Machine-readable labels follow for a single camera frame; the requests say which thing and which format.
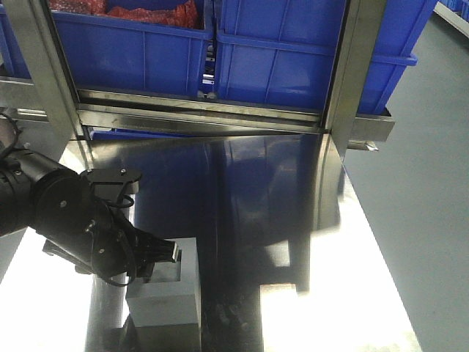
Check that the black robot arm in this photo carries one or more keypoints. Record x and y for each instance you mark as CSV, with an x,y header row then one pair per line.
x,y
19,168

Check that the blue bin with red contents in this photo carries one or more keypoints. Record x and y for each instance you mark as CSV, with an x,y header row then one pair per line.
x,y
116,53

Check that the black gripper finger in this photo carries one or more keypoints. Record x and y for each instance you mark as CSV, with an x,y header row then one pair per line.
x,y
144,269
152,249

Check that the gray square hollow base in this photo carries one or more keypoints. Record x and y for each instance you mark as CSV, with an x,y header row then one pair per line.
x,y
172,295

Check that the stainless steel rack frame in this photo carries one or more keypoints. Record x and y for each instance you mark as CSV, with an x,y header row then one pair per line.
x,y
50,94

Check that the red mesh bag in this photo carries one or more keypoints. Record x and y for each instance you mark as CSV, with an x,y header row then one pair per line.
x,y
183,15

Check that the blue plastic bin right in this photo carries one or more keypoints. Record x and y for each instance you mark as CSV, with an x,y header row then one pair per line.
x,y
281,52

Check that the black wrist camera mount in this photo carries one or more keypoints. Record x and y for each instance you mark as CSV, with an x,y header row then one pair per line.
x,y
113,186

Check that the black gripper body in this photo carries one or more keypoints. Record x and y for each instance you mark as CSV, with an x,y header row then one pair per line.
x,y
92,234

